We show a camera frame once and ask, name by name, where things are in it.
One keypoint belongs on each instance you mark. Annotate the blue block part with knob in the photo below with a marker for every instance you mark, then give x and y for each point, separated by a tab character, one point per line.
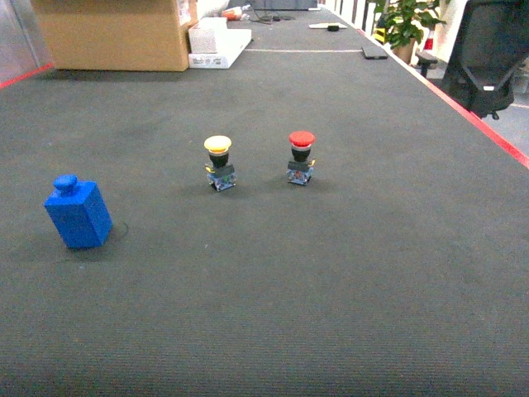
79	213

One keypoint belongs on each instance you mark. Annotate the red mushroom push button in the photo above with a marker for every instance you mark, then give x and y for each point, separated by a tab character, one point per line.
300	167

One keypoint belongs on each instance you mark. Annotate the yellow mushroom push button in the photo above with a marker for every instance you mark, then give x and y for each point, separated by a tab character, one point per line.
221	174

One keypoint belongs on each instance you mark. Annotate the white flat carton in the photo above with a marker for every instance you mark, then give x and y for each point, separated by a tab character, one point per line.
238	40

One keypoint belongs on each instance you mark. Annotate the white foam block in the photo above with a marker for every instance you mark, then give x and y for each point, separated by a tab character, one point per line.
209	35

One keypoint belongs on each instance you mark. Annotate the black flat device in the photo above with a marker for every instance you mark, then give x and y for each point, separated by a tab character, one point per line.
374	52

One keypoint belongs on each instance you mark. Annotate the green potted plant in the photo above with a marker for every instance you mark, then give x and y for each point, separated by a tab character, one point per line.
402	24

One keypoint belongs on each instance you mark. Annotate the large cardboard box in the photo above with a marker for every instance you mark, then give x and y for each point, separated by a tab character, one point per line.
126	35

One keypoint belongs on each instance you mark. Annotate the black office chair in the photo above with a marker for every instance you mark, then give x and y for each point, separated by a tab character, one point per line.
491	43

